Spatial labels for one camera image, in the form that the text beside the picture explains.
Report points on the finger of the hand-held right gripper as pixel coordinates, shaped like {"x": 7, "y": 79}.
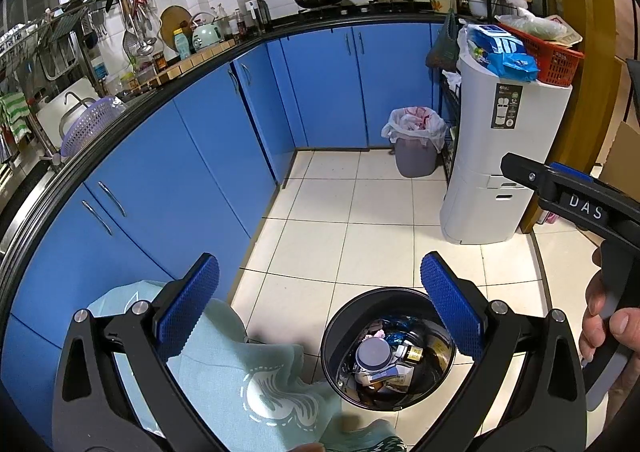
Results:
{"x": 525, "y": 169}
{"x": 570, "y": 172}

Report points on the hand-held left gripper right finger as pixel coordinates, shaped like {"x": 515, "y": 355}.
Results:
{"x": 452, "y": 307}

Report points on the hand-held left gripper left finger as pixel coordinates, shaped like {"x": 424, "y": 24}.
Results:
{"x": 187, "y": 312}

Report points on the blue snack wrapper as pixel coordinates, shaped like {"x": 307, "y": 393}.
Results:
{"x": 397, "y": 324}

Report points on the brown medicine bottle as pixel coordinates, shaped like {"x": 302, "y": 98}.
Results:
{"x": 412, "y": 353}

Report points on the blue paper cup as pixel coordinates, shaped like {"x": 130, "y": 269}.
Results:
{"x": 374, "y": 354}

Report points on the black trash bin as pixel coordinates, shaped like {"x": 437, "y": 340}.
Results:
{"x": 345, "y": 332}

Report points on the person's right hand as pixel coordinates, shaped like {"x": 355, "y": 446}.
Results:
{"x": 625, "y": 324}

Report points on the white tall appliance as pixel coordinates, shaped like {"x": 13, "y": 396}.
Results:
{"x": 480, "y": 202}

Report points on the cardboard box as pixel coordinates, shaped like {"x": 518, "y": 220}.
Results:
{"x": 625, "y": 152}

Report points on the red plastic basket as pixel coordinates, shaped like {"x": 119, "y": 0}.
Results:
{"x": 550, "y": 64}

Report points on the blue packet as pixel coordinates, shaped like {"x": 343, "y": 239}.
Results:
{"x": 510, "y": 62}

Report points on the purple waste bin with bag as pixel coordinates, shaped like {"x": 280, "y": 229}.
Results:
{"x": 412, "y": 157}

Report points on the blue kitchen cabinets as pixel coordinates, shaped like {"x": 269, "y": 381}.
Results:
{"x": 175, "y": 172}

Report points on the clear bag of greens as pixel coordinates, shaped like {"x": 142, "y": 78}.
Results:
{"x": 535, "y": 24}

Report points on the dark mesh bag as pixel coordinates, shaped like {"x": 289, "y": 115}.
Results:
{"x": 442, "y": 49}

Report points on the purple plastic basket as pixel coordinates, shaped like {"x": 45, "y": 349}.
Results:
{"x": 90, "y": 124}

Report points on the green striped towel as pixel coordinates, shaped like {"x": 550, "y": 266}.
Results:
{"x": 15, "y": 114}

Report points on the teal jar yellow lid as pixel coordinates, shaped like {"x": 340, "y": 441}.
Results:
{"x": 182, "y": 47}

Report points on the hanging kitchen utensils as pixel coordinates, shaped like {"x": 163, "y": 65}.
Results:
{"x": 132, "y": 39}

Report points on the teal kettle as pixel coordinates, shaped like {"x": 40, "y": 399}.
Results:
{"x": 207, "y": 34}

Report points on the round wooden board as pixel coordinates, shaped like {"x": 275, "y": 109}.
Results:
{"x": 172, "y": 19}

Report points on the dark tall bottle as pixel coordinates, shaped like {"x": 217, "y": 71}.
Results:
{"x": 260, "y": 9}

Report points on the steel dish rack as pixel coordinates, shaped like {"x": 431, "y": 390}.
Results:
{"x": 65, "y": 27}

